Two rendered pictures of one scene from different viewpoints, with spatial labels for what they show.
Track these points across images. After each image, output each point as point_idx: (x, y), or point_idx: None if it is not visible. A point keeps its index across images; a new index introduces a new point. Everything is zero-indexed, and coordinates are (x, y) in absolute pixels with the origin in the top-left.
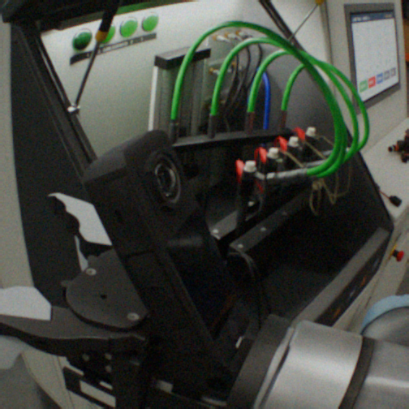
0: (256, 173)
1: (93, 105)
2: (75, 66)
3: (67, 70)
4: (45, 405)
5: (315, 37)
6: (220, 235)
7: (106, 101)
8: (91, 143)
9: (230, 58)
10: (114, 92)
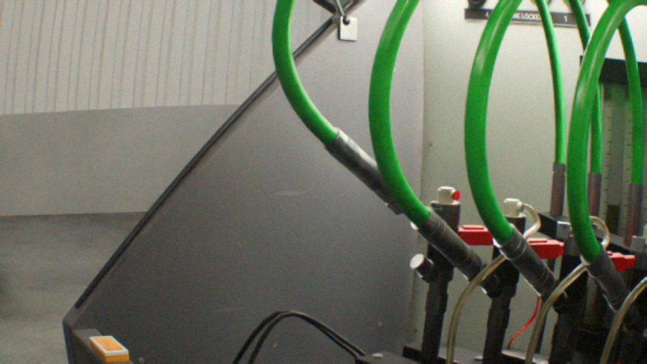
0: (434, 207)
1: (502, 103)
2: (473, 26)
3: (463, 26)
4: None
5: None
6: (413, 346)
7: (521, 109)
8: (498, 171)
9: (577, 27)
10: (533, 100)
